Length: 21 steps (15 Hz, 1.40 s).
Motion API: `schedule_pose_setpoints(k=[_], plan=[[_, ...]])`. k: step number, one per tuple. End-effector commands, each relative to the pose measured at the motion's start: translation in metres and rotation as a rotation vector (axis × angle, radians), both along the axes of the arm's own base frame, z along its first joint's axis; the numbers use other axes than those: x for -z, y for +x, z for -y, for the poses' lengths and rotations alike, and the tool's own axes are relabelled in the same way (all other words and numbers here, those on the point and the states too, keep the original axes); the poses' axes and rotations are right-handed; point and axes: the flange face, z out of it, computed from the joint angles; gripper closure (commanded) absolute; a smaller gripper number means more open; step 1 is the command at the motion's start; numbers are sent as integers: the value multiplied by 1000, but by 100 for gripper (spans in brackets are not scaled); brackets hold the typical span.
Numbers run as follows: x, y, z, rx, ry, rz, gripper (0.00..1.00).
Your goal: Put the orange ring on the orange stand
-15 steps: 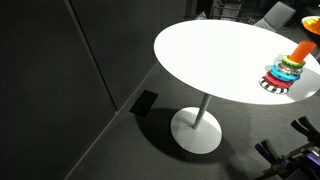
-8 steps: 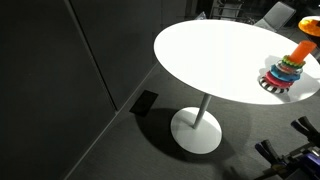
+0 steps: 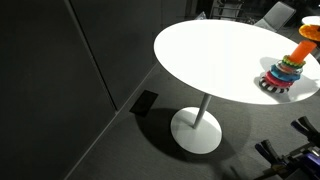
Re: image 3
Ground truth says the dark frame chair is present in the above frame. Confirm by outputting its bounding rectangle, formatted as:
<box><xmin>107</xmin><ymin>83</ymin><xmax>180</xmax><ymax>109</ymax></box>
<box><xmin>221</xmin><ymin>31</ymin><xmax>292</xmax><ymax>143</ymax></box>
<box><xmin>209</xmin><ymin>0</ymin><xmax>246</xmax><ymax>21</ymax></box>

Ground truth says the grey chair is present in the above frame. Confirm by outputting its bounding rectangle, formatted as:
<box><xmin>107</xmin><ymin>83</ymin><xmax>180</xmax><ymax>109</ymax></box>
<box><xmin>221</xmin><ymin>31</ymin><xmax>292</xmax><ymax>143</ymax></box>
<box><xmin>253</xmin><ymin>0</ymin><xmax>297</xmax><ymax>33</ymax></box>

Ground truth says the red ring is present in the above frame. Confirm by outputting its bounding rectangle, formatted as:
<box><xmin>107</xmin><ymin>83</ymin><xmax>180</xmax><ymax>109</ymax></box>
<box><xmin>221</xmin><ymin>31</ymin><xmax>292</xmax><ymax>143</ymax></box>
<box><xmin>264</xmin><ymin>70</ymin><xmax>294</xmax><ymax>89</ymax></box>

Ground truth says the orange stacker stand post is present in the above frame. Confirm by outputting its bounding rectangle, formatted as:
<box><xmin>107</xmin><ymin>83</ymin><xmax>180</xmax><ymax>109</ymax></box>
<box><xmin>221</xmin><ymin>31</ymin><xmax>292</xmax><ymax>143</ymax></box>
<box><xmin>289</xmin><ymin>40</ymin><xmax>318</xmax><ymax>64</ymax></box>

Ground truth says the black floor plate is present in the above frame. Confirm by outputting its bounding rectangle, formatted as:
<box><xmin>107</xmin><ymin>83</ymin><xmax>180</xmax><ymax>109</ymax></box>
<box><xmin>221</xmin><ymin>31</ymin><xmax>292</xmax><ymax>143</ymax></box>
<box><xmin>129</xmin><ymin>89</ymin><xmax>159</xmax><ymax>118</ymax></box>

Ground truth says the black white striped ring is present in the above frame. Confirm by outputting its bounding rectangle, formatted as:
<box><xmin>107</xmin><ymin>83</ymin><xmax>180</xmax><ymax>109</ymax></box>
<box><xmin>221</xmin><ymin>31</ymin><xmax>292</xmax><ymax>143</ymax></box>
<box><xmin>258</xmin><ymin>76</ymin><xmax>291</xmax><ymax>94</ymax></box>

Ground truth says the clear bead-filled ring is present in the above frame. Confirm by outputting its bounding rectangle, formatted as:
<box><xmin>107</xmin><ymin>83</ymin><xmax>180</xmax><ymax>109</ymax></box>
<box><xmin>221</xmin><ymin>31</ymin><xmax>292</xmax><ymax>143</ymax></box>
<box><xmin>277</xmin><ymin>60</ymin><xmax>304</xmax><ymax>75</ymax></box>

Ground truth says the white table pedestal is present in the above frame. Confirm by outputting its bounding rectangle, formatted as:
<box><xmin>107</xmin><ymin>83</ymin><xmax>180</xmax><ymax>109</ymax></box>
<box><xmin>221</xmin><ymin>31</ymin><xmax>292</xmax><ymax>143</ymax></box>
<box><xmin>170</xmin><ymin>93</ymin><xmax>223</xmax><ymax>155</ymax></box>

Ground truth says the yellow-green bumpy ring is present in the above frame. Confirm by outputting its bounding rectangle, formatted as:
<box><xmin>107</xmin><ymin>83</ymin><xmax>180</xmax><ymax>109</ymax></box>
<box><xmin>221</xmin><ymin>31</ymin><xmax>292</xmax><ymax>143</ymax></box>
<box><xmin>282</xmin><ymin>54</ymin><xmax>307</xmax><ymax>69</ymax></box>

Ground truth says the blue-handled clamp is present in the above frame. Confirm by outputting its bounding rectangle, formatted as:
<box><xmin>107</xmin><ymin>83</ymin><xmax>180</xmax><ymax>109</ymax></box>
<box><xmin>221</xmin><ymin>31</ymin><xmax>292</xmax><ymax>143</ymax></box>
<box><xmin>254</xmin><ymin>139</ymin><xmax>291</xmax><ymax>166</ymax></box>
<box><xmin>290</xmin><ymin>115</ymin><xmax>320</xmax><ymax>148</ymax></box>

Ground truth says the small white round table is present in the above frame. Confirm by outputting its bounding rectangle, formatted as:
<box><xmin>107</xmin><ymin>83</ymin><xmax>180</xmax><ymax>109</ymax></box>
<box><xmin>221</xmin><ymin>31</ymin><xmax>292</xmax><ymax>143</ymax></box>
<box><xmin>301</xmin><ymin>15</ymin><xmax>320</xmax><ymax>26</ymax></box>

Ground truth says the blue ring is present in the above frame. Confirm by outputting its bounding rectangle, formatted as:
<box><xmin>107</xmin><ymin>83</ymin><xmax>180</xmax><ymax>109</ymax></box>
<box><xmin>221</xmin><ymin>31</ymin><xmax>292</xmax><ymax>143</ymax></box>
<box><xmin>269</xmin><ymin>64</ymin><xmax>302</xmax><ymax>83</ymax></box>

